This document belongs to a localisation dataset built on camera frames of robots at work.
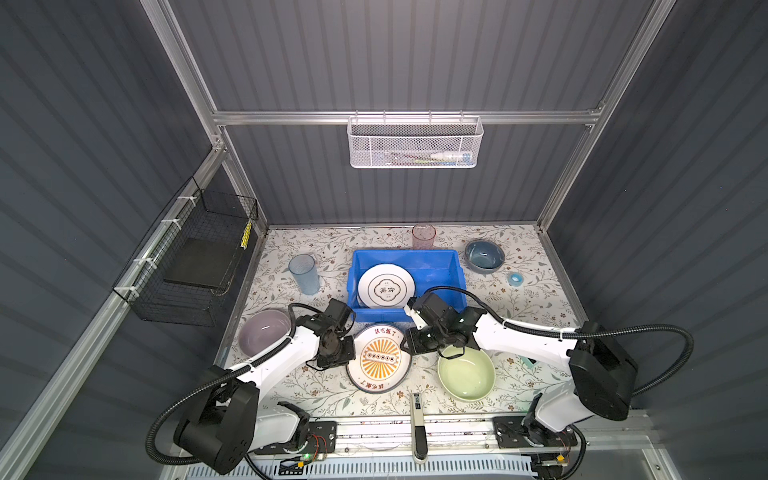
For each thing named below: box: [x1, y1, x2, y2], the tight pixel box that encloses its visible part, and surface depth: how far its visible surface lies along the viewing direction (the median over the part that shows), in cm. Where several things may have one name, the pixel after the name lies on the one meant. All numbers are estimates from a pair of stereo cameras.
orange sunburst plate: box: [346, 323, 413, 395], surface depth 85 cm
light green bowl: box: [437, 346, 496, 402], surface depth 84 cm
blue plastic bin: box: [347, 249, 387, 322], surface depth 98 cm
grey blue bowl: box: [464, 240, 505, 274], surface depth 109 cm
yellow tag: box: [240, 221, 252, 250], surface depth 84 cm
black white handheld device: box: [411, 392, 429, 464], surface depth 74 cm
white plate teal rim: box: [357, 263, 416, 309], surface depth 101 cm
